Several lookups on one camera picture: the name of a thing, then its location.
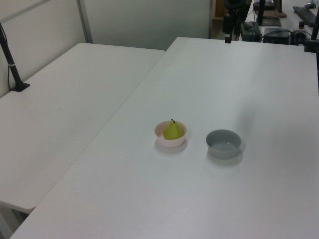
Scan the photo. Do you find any black camera stand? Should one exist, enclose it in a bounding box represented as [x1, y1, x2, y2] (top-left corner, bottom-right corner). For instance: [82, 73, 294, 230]
[0, 21, 31, 93]
[303, 19, 319, 53]

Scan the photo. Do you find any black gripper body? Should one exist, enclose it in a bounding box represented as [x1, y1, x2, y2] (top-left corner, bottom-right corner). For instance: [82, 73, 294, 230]
[224, 0, 252, 16]

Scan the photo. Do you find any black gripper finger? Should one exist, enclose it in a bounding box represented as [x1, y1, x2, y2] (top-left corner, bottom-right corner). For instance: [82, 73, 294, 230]
[232, 10, 246, 42]
[223, 14, 233, 44]

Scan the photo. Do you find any black box device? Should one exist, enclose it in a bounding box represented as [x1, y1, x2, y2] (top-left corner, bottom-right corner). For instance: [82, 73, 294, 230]
[263, 27, 292, 45]

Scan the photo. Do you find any white side table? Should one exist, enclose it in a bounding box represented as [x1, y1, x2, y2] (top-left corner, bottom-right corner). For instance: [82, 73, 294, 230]
[0, 42, 166, 215]

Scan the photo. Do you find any grey metal partition post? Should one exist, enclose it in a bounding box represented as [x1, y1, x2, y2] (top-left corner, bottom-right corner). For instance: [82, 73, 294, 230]
[76, 0, 93, 44]

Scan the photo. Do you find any grey bowl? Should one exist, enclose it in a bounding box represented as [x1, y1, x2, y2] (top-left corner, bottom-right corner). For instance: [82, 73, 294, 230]
[205, 129, 242, 160]

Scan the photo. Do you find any black keyboard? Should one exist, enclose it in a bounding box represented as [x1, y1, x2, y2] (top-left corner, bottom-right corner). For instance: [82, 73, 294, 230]
[293, 5, 319, 26]

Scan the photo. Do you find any black monitor stand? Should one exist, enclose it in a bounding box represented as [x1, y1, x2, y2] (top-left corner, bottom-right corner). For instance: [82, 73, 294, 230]
[256, 0, 282, 27]

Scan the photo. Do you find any black tool case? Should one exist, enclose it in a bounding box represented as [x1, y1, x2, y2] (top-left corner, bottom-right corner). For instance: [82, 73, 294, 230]
[240, 21, 262, 42]

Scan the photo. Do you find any pink bowl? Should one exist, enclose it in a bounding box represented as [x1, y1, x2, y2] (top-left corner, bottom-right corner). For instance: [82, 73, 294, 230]
[154, 120, 187, 148]

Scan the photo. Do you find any green pear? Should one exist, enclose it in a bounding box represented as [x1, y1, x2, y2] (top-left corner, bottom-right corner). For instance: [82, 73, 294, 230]
[163, 119, 182, 140]

